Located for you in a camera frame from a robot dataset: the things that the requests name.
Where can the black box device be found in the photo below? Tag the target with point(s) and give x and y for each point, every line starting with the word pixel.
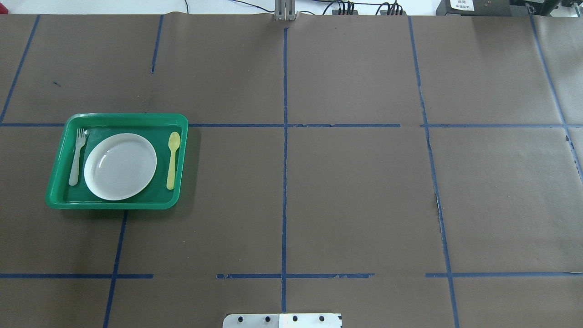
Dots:
pixel 473 8

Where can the white plastic fork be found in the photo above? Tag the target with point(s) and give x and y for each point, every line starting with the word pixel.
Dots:
pixel 80 142

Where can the green plastic tray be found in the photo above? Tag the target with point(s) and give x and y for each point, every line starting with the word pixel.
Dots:
pixel 155 127

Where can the aluminium frame post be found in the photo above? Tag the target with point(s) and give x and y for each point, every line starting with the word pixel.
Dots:
pixel 285 10

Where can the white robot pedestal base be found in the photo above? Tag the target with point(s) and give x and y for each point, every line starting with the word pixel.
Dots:
pixel 283 320

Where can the white round plate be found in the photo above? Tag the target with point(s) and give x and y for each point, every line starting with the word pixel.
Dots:
pixel 120 166

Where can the yellow plastic spoon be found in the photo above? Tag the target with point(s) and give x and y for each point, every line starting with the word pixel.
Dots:
pixel 174 143

